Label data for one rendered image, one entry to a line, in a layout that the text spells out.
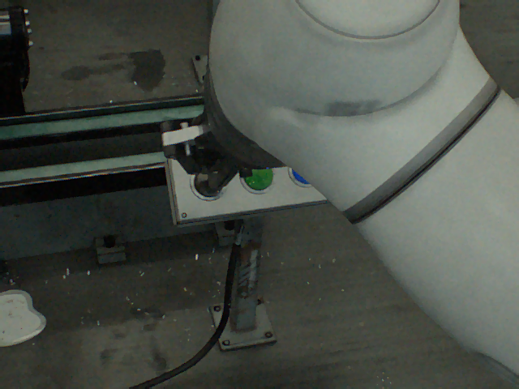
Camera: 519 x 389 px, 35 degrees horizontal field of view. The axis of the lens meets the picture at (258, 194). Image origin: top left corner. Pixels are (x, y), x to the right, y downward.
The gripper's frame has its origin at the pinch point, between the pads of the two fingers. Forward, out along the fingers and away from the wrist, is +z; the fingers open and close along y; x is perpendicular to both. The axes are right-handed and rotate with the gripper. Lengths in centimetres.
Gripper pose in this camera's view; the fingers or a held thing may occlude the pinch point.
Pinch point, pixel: (220, 164)
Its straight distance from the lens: 73.5
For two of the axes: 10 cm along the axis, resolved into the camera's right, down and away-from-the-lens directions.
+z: -2.0, 1.6, 9.7
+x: 1.6, 9.8, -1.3
